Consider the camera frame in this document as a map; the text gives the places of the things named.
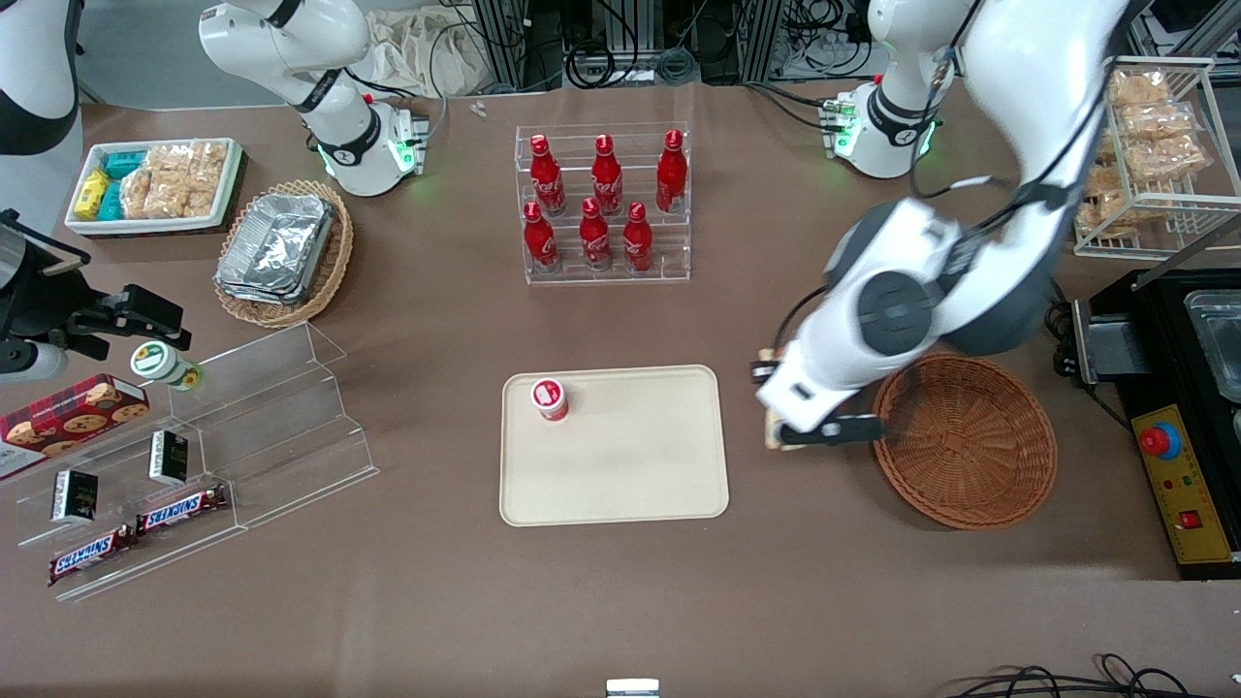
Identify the snickers chocolate bar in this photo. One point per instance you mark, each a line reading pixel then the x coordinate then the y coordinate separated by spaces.
pixel 182 510
pixel 92 555

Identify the black appliance box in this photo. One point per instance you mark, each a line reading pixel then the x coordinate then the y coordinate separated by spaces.
pixel 1159 359

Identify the triangular sandwich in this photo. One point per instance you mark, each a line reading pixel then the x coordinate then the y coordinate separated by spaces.
pixel 771 433

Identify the red cola bottle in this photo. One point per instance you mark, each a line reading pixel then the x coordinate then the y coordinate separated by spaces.
pixel 637 240
pixel 539 240
pixel 671 174
pixel 546 179
pixel 594 237
pixel 607 179

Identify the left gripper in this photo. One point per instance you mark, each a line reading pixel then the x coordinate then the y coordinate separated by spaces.
pixel 760 370

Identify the red emergency stop button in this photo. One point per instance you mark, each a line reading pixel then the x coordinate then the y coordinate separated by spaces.
pixel 1161 441

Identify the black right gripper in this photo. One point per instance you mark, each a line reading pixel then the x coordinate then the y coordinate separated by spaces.
pixel 50 312

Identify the clear acrylic bottle rack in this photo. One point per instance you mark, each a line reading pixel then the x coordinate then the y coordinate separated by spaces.
pixel 669 247

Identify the clear acrylic stepped shelf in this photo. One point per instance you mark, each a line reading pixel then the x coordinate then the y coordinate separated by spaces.
pixel 291 436

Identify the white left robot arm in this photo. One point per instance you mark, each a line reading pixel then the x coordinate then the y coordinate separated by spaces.
pixel 1028 97

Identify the white edge marker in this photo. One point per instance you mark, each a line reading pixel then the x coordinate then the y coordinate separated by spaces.
pixel 632 688

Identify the light wicker basket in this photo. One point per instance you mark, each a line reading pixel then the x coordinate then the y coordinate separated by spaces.
pixel 334 262

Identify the grey metal bracket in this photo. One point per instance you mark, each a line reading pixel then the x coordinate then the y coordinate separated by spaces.
pixel 1105 349

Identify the yellow control panel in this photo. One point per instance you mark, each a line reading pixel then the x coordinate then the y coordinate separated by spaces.
pixel 1188 494

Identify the red plaid cookie box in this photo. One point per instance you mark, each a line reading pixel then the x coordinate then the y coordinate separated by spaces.
pixel 68 417

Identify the green lid drink cup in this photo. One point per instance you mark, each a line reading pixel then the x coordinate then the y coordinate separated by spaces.
pixel 160 364

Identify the beige cloth bag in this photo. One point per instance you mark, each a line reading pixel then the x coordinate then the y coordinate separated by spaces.
pixel 427 48

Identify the beige plastic tray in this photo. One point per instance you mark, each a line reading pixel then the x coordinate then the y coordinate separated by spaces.
pixel 630 465

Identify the red lid yogurt cup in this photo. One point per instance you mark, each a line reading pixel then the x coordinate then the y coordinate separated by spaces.
pixel 549 397

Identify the bagged rice cracker snack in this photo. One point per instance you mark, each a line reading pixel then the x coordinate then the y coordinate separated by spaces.
pixel 1103 182
pixel 1139 87
pixel 1168 160
pixel 1159 122

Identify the stack of foil trays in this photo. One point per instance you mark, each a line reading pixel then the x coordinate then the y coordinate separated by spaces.
pixel 276 247

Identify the clear rice cracker pack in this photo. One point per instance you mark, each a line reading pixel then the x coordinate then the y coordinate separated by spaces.
pixel 170 158
pixel 208 160
pixel 165 197
pixel 201 197

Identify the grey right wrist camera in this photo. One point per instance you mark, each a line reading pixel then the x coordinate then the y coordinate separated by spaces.
pixel 34 361

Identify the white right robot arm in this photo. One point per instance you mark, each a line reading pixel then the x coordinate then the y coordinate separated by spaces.
pixel 291 39

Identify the brown wicker basket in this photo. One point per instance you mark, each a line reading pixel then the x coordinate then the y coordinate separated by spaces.
pixel 970 456

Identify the yellow snack pack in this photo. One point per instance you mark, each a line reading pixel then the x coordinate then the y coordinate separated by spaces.
pixel 92 194

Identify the teal snack pack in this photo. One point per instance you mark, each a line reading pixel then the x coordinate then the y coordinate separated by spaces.
pixel 111 201
pixel 124 164

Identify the small black carton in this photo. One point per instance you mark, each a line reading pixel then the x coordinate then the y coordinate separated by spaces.
pixel 169 458
pixel 74 496

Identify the white snack bin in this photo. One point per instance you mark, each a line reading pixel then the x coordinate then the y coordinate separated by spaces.
pixel 145 225

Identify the steel insert pan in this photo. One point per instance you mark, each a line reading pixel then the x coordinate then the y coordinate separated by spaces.
pixel 1217 339

